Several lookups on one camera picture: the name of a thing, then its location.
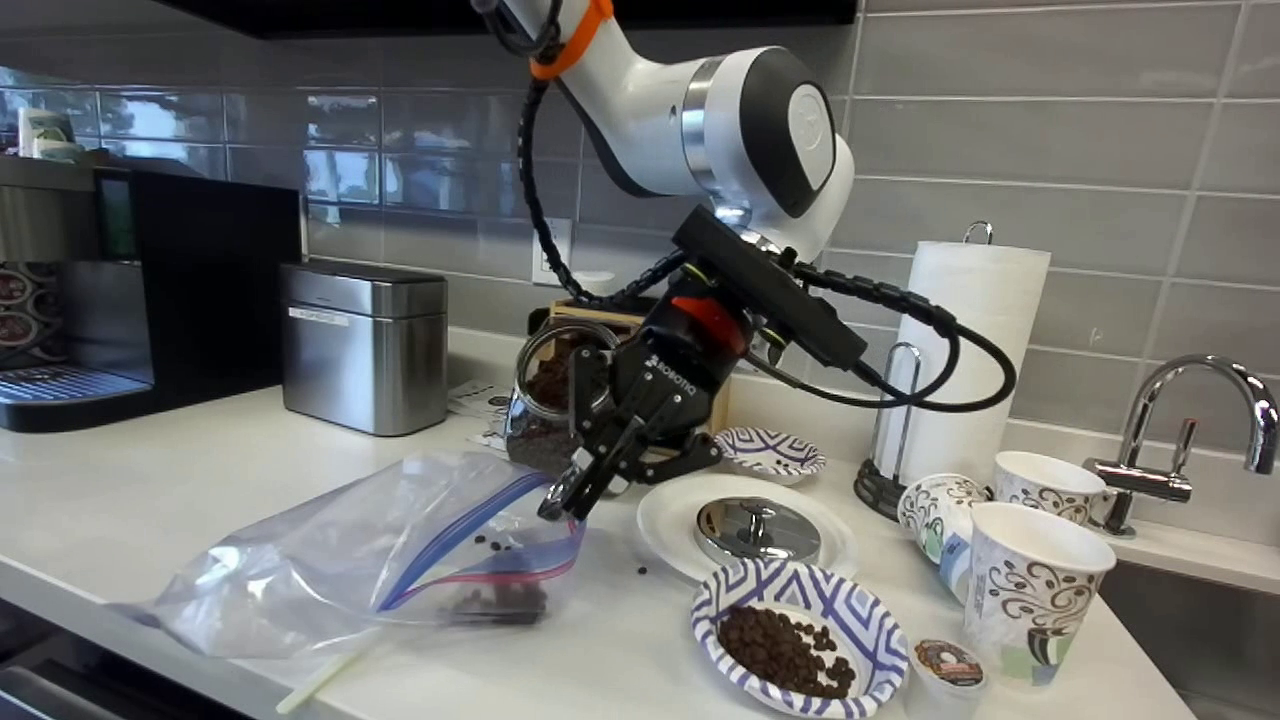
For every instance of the small blue patterned paper bowl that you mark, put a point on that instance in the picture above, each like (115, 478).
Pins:
(771, 452)

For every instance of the coffee beans inside bag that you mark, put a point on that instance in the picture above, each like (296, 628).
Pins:
(503, 605)

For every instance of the clear zip plastic bag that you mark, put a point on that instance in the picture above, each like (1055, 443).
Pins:
(344, 560)

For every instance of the black coffee machine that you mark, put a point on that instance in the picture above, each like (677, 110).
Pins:
(172, 293)

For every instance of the patterned pod box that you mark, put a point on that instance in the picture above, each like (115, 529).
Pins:
(30, 310)

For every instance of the coffee pod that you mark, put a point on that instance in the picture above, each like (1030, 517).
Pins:
(948, 662)

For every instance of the metal paper towel holder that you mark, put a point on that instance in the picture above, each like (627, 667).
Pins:
(880, 485)

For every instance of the coffee beans heap in bowl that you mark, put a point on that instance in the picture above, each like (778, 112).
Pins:
(787, 654)

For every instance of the tall patterned paper cup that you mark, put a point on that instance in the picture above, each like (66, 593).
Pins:
(1032, 601)

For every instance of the chrome faucet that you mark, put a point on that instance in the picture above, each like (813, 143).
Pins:
(1172, 414)

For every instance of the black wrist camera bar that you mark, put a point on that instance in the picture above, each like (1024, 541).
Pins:
(774, 287)

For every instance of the dark cabinet front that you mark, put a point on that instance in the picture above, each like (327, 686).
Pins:
(80, 667)

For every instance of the white paper towel roll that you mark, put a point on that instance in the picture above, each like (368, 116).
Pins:
(972, 344)

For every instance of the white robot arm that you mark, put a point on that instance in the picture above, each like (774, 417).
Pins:
(695, 112)

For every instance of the sink basin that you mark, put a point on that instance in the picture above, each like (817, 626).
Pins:
(1203, 642)

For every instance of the glass jar of coffee beans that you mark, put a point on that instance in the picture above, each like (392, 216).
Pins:
(546, 380)

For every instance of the white plate with strainer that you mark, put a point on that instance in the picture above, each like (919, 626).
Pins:
(760, 524)

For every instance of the large blue patterned paper bowl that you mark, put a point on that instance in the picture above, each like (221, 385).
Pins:
(826, 601)

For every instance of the short patterned paper cup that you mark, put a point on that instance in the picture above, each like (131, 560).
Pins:
(1055, 485)

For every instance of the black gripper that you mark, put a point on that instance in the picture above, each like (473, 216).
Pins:
(662, 380)

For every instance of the stainless steel bin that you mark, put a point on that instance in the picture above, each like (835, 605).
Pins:
(366, 348)

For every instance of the tipped patterned paper cup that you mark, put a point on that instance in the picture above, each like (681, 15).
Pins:
(942, 524)

